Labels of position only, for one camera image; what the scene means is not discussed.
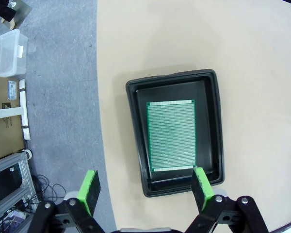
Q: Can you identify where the large brown cardboard box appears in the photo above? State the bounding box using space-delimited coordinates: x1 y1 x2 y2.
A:
0 76 25 160

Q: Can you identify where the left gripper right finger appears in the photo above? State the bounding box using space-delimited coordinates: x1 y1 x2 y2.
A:
186 166 270 233

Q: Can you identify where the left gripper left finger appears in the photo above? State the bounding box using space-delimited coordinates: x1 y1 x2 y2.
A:
26 169 117 233

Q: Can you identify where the black plastic ESD tray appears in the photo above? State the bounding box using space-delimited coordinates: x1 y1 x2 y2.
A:
125 68 226 198

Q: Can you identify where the gray metal plate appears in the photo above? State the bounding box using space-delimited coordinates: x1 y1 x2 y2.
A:
3 0 33 28

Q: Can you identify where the black cable bundle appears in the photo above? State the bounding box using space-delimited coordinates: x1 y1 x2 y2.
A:
26 173 72 207

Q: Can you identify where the white cable duct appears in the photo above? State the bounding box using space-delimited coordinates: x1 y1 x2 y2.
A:
18 79 32 141
0 108 24 119

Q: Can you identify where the aluminium extrusion frame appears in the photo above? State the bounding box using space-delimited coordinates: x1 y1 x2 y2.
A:
0 151 41 233

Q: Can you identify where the clear plastic storage box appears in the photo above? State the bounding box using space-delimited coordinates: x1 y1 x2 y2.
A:
0 29 29 78

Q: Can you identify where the green perforated circuit board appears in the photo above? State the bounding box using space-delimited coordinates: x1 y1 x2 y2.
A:
145 99 197 172

